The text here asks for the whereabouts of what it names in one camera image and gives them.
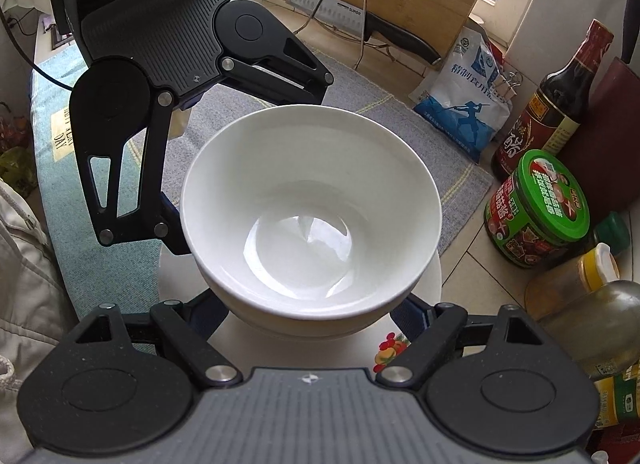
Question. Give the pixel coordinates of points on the metal wire board stand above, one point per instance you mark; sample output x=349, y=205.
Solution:
x=339, y=16

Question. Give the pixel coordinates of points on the clear bottle red cap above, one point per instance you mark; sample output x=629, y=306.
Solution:
x=599, y=331

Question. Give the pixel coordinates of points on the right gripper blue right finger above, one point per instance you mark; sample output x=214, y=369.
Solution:
x=413, y=316

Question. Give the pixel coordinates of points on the dark red knife block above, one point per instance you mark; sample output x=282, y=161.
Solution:
x=603, y=154

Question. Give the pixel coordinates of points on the grey checked dish mat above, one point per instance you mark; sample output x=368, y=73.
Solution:
x=127, y=274

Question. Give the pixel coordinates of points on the black-handled kitchen knife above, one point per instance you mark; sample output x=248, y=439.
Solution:
x=401, y=38

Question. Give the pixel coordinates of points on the blue white salt bag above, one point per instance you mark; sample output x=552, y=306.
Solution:
x=462, y=101

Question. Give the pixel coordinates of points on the green lidded sauce jar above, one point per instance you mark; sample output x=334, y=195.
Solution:
x=538, y=212

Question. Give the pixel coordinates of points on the metal binder clips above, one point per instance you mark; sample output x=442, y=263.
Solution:
x=507, y=82

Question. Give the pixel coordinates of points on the white floral bowl front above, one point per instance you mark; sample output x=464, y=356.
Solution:
x=310, y=211

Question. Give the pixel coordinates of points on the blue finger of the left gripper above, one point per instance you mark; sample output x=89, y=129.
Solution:
x=188, y=103
x=174, y=240

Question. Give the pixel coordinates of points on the yellow lid spice jar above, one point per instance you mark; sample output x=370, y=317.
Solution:
x=551, y=291

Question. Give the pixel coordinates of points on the yellow label oil bottle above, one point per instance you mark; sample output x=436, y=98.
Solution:
x=619, y=398

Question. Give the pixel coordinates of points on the white floral bowl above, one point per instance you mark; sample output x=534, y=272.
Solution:
x=310, y=211
x=315, y=328

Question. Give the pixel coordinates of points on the dark vinegar bottle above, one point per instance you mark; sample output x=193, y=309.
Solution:
x=558, y=106

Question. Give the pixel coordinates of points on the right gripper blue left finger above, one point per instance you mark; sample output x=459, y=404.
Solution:
x=205, y=313

